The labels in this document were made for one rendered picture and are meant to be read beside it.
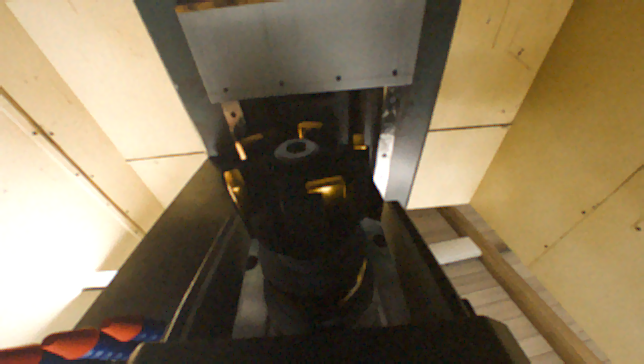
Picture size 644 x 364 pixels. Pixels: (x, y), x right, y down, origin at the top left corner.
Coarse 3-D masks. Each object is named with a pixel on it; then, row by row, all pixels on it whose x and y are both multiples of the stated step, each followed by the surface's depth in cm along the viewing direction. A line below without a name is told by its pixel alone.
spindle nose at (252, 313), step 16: (368, 224) 17; (256, 240) 16; (368, 240) 15; (384, 240) 15; (256, 256) 15; (384, 256) 14; (256, 272) 14; (384, 272) 13; (256, 288) 13; (384, 288) 12; (400, 288) 12; (240, 304) 12; (256, 304) 12; (384, 304) 12; (400, 304) 12; (240, 320) 12; (256, 320) 11; (272, 320) 11; (368, 320) 11; (384, 320) 11; (400, 320) 11; (240, 336) 11; (256, 336) 11
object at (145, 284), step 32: (224, 160) 52; (192, 192) 42; (224, 192) 41; (160, 224) 35; (192, 224) 34; (160, 256) 29; (192, 256) 29; (128, 288) 26; (160, 288) 25; (96, 320) 22
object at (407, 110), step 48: (144, 0) 36; (432, 0) 38; (432, 48) 44; (192, 96) 47; (288, 96) 56; (336, 96) 57; (384, 96) 46; (432, 96) 51; (384, 144) 54; (384, 192) 66
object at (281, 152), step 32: (320, 128) 7; (256, 160) 6; (288, 160) 6; (320, 160) 6; (352, 160) 5; (256, 192) 5; (288, 192) 4; (320, 192) 4; (352, 192) 6; (256, 224) 6; (288, 224) 5; (320, 224) 5; (352, 224) 6; (320, 256) 6
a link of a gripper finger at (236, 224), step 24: (216, 240) 9; (240, 240) 10; (216, 264) 8; (240, 264) 10; (192, 288) 7; (216, 288) 8; (240, 288) 10; (192, 312) 6; (216, 312) 7; (168, 336) 6; (192, 336) 6; (216, 336) 7
